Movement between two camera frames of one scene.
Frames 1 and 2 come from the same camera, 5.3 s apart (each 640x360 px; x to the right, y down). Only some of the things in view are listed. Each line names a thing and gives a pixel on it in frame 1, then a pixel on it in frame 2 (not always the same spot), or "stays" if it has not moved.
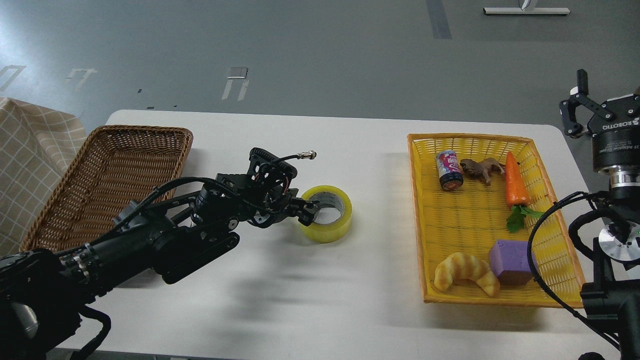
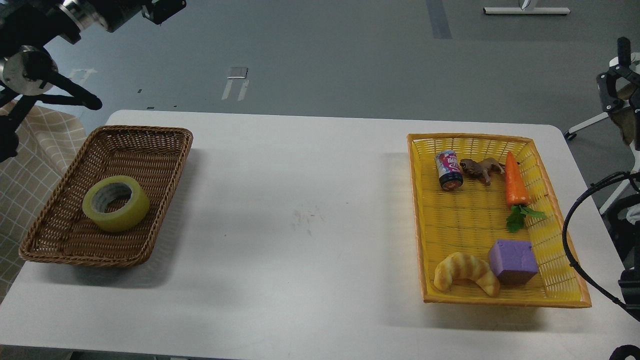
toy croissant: [458, 266] stays
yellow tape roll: [333, 232] to [115, 203]
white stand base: [527, 10] stays
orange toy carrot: [517, 196] stays
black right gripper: [616, 137] to [606, 82]
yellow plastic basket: [474, 197] stays
